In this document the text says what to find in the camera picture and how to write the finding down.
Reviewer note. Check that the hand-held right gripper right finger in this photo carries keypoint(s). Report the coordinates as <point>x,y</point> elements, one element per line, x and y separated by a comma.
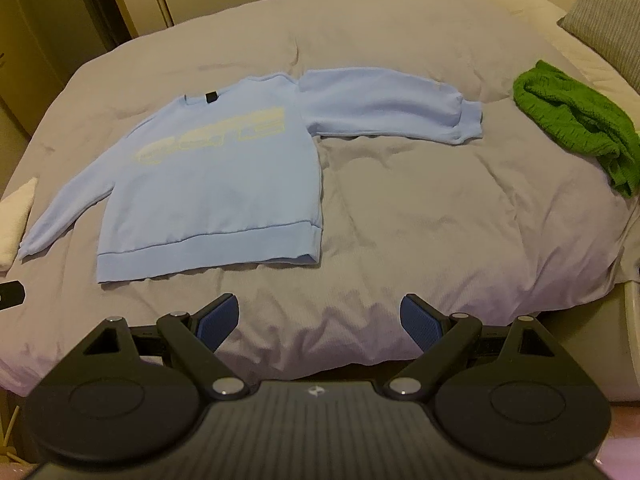
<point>420,322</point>

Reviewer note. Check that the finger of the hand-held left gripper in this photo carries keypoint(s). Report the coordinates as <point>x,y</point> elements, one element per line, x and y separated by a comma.
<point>11,295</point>

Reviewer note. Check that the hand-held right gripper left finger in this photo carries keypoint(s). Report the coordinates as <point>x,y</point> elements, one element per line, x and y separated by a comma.
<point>219,322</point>

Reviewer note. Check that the light blue sweatshirt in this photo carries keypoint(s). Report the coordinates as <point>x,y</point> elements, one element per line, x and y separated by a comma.
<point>220,185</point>

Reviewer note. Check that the white towel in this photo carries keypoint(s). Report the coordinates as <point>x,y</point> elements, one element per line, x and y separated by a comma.
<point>14,225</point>

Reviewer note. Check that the grey duvet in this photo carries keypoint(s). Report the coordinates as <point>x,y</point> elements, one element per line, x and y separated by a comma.
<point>425,210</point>

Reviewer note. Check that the white laundry basket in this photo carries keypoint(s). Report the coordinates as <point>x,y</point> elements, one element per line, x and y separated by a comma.
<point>634,320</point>

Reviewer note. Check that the wooden door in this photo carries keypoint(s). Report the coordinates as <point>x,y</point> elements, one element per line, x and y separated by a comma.
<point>30,35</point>

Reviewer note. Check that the green knit sweater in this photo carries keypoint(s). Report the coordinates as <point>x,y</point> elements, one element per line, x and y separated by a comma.
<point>580,110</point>

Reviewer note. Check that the grey checked pillow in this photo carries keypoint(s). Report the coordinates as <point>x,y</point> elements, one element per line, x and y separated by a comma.
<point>607,25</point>

